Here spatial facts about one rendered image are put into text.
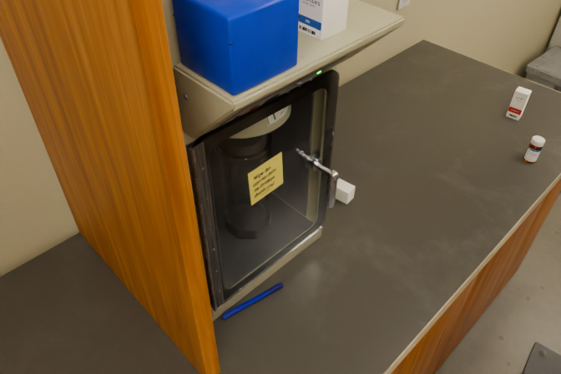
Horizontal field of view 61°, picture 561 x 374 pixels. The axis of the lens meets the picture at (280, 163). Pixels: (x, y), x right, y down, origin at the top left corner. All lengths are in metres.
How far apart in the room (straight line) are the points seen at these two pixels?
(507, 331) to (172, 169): 1.90
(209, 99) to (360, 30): 0.24
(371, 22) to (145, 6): 0.35
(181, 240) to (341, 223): 0.61
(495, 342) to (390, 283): 1.20
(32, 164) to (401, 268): 0.81
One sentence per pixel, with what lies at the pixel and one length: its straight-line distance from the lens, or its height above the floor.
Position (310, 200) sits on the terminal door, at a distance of 0.97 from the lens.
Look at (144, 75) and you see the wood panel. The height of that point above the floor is 1.56.
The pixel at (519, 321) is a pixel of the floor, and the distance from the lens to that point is 2.32.
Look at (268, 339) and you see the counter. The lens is 0.98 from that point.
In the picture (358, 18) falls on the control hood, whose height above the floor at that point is 1.51.
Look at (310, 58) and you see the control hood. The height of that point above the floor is 1.51.
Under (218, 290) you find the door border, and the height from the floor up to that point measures 1.04.
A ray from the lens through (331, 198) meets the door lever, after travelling 0.92.
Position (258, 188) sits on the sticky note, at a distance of 0.81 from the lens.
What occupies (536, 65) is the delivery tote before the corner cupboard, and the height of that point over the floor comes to 0.33.
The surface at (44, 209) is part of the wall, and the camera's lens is 1.18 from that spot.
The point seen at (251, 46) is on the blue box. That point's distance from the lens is 0.51.
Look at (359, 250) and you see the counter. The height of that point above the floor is 0.94.
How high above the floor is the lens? 1.79
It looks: 41 degrees down
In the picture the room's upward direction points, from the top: 1 degrees clockwise
